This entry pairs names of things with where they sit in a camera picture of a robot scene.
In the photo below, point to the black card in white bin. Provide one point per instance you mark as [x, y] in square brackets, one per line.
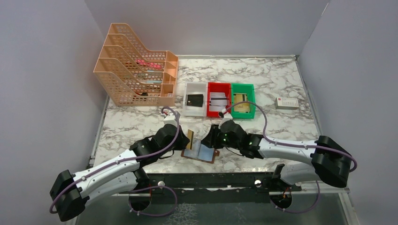
[195, 100]

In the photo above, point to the pink item in organizer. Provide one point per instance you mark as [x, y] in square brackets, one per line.
[148, 65]

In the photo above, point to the peach plastic file organizer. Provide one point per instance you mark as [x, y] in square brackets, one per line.
[126, 83]

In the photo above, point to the brown leather card holder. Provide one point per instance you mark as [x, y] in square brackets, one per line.
[200, 152]

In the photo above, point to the small white card box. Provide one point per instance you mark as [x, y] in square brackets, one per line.
[286, 103]

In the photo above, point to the green plastic bin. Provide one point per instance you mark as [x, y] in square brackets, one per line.
[243, 93]

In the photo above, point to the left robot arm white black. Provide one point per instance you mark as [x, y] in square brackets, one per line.
[71, 192]

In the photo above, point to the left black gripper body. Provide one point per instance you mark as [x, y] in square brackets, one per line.
[182, 140]

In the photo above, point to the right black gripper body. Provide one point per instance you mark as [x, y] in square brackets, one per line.
[210, 138]

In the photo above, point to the red plastic bin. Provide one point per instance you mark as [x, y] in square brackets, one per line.
[218, 87]

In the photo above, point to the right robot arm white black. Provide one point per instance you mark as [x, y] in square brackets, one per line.
[322, 159]

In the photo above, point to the black mounting rail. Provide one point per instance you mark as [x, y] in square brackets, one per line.
[202, 188]

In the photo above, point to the white plastic bin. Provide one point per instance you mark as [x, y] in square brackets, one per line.
[195, 88]

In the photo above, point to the white cards in red bin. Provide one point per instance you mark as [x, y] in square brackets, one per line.
[217, 101]

